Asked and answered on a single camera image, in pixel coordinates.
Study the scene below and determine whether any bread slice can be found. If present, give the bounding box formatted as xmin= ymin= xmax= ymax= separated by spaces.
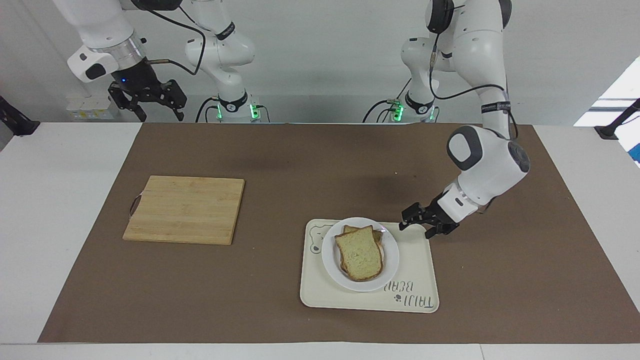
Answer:
xmin=340 ymin=224 xmax=386 ymax=276
xmin=334 ymin=225 xmax=385 ymax=283

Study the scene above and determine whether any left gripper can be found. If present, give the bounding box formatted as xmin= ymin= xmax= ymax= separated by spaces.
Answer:
xmin=398 ymin=193 xmax=460 ymax=240

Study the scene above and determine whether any white round plate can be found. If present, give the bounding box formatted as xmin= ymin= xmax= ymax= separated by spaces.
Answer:
xmin=321 ymin=216 xmax=401 ymax=293

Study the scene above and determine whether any cream plastic tray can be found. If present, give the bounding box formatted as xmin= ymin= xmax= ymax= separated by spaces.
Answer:
xmin=299 ymin=218 xmax=440 ymax=314

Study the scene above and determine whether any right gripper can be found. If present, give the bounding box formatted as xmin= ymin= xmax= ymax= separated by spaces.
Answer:
xmin=107 ymin=57 xmax=189 ymax=123

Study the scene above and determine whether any black cable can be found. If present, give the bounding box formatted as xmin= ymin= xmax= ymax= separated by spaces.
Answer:
xmin=144 ymin=4 xmax=209 ymax=77
xmin=427 ymin=29 xmax=520 ymax=141
xmin=194 ymin=96 xmax=222 ymax=124
xmin=362 ymin=77 xmax=414 ymax=124

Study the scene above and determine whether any wooden cutting board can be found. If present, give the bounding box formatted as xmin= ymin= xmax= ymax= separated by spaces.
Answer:
xmin=122 ymin=175 xmax=246 ymax=246

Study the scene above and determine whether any black stand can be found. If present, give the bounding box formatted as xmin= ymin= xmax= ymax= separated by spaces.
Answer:
xmin=593 ymin=98 xmax=640 ymax=141
xmin=0 ymin=95 xmax=41 ymax=137

